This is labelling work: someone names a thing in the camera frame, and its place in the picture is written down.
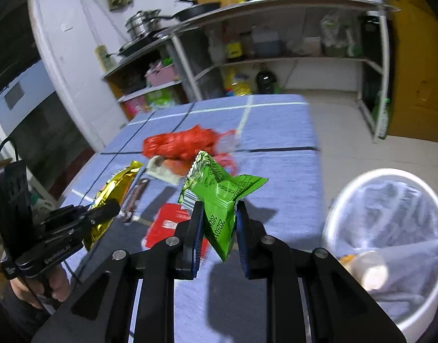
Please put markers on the blue checked tablecloth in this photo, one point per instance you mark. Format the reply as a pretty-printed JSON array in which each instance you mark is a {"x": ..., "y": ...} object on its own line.
[{"x": 276, "y": 171}]

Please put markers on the white metal shelf rack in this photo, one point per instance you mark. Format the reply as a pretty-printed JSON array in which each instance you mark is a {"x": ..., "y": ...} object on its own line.
[{"x": 276, "y": 60}]

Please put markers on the yellow wooden door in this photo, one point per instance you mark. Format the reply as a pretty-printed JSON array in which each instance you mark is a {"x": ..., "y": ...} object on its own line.
[{"x": 419, "y": 78}]

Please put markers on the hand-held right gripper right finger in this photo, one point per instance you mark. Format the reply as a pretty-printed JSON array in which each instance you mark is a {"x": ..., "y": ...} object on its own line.
[{"x": 242, "y": 243}]

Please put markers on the white green snack packet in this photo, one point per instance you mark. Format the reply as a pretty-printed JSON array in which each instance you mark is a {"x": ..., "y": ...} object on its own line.
[{"x": 160, "y": 171}]

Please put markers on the black frying pan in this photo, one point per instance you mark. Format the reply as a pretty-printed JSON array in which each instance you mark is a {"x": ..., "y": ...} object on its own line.
[{"x": 197, "y": 10}]

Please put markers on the white round trash bin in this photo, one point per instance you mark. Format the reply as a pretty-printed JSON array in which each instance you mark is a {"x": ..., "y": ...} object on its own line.
[{"x": 335, "y": 203}]

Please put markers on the translucent bin liner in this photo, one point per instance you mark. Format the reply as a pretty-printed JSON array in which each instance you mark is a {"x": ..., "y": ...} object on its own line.
[{"x": 394, "y": 200}]

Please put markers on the gold snack packet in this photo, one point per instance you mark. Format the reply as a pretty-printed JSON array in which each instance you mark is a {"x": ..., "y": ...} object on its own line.
[{"x": 113, "y": 189}]

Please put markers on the dark oil bottle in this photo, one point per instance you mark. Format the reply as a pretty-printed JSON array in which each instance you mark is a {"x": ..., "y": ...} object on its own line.
[{"x": 267, "y": 80}]

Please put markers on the yellow label bottle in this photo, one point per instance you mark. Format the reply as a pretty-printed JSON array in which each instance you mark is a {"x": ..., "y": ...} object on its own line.
[{"x": 234, "y": 48}]

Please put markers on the beige cup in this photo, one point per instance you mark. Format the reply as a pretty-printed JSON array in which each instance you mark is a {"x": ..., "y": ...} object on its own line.
[{"x": 371, "y": 269}]

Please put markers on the person's left hand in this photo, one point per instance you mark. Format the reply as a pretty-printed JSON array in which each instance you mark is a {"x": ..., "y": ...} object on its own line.
[{"x": 59, "y": 287}]

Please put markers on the orange snack packet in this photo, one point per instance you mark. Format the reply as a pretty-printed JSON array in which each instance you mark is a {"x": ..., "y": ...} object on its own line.
[{"x": 347, "y": 259}]

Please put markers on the stack of steel pots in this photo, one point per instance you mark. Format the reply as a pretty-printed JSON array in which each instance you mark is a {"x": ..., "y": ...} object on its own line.
[{"x": 142, "y": 25}]

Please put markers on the red plastic bag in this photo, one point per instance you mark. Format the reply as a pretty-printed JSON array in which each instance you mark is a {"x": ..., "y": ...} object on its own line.
[{"x": 183, "y": 143}]

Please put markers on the red packet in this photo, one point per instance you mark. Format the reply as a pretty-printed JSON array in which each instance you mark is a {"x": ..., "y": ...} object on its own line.
[{"x": 167, "y": 221}]

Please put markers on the brown jar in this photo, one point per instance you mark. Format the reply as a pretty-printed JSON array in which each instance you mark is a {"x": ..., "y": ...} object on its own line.
[{"x": 246, "y": 44}]

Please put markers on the yellow oil bottle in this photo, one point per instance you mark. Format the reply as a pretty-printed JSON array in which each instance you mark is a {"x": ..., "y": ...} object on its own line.
[{"x": 238, "y": 84}]

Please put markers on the small wooden storage shelf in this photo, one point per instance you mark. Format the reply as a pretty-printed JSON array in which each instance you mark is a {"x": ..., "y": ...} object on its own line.
[{"x": 133, "y": 68}]

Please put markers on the white bottle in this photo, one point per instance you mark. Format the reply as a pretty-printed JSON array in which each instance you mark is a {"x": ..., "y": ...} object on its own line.
[{"x": 216, "y": 48}]

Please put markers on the green package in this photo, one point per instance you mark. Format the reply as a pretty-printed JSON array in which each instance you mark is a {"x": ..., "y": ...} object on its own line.
[{"x": 161, "y": 98}]

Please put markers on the pink storage box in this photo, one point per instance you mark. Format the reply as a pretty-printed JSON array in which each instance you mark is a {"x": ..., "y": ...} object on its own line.
[{"x": 160, "y": 75}]

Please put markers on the white plastic bag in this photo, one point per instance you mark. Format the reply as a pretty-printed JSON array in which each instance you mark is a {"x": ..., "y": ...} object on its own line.
[{"x": 338, "y": 32}]

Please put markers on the pale green bottle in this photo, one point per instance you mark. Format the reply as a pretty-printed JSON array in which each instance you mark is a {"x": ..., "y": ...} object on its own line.
[{"x": 105, "y": 59}]

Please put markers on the brown wrapper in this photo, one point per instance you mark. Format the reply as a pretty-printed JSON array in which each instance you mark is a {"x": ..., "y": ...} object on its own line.
[{"x": 135, "y": 196}]

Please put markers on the person's left forearm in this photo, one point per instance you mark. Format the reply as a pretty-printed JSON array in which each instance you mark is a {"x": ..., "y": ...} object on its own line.
[{"x": 11, "y": 323}]

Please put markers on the translucent jug with dark liquid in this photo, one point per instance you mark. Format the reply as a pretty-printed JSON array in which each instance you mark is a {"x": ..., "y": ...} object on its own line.
[{"x": 265, "y": 43}]

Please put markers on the green plastic bottle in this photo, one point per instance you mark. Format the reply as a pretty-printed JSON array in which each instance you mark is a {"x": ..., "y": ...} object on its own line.
[{"x": 380, "y": 118}]

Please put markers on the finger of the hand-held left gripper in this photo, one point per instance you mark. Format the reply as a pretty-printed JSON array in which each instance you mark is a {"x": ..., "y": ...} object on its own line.
[
  {"x": 104, "y": 210},
  {"x": 67, "y": 212}
]

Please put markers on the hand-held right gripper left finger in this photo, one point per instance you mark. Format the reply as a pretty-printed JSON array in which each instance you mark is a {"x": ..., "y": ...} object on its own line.
[{"x": 193, "y": 237}]

